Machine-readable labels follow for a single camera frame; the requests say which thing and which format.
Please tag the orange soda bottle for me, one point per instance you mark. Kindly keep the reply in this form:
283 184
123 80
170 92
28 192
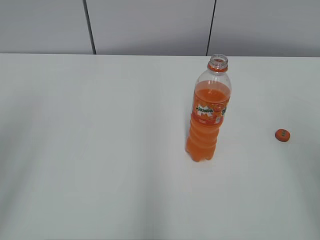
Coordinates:
212 92

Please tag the orange bottle cap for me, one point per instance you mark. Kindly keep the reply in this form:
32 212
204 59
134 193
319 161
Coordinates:
282 135

